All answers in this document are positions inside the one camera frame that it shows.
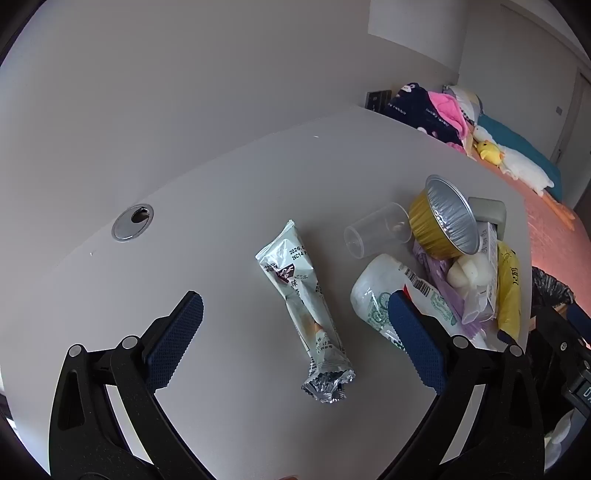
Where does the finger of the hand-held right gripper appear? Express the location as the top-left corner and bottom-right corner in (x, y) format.
(538, 302), (591, 370)

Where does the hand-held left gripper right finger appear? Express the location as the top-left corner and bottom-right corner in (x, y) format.
(383, 291), (548, 480)

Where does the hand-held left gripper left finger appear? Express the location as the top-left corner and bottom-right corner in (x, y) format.
(48, 291), (208, 480)

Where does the black-lined cardboard trash bin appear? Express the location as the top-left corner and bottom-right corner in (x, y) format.
(531, 267), (578, 319)

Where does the white plastic bottle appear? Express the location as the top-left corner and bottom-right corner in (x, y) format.
(350, 253), (467, 352)

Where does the purple plastic wrapper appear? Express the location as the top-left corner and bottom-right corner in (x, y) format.
(412, 240), (497, 344)

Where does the yellow tube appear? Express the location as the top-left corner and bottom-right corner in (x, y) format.
(495, 240), (523, 344)

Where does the white lumpy figure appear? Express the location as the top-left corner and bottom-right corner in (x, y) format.
(445, 255), (491, 291)

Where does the clear plastic cup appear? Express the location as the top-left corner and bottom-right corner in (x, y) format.
(343, 202), (413, 258)

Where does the white carton box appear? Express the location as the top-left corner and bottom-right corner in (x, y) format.
(475, 220), (500, 319)

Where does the silver ice cream wrapper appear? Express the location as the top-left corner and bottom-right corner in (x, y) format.
(255, 219), (356, 404)

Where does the gold foil bowl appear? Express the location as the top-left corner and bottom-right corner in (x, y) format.
(407, 174), (481, 259)

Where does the person's right hand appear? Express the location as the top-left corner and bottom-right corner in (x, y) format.
(544, 411), (575, 462)

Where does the bed with pink sheet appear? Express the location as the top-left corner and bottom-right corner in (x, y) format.
(489, 159), (591, 280)

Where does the white goose plush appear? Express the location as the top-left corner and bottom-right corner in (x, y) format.
(472, 124), (579, 221)

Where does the yellow duck plush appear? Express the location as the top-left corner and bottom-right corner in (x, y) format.
(475, 141), (505, 165)

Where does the teal pillow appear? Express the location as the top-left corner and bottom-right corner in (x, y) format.
(475, 113), (565, 202)

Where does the navy printed blanket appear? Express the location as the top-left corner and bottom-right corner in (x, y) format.
(385, 83), (467, 149)

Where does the dark rectangular panel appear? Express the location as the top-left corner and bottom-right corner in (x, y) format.
(366, 90), (394, 112)

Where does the metal cable grommet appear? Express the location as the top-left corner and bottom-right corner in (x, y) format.
(112, 203), (154, 242)

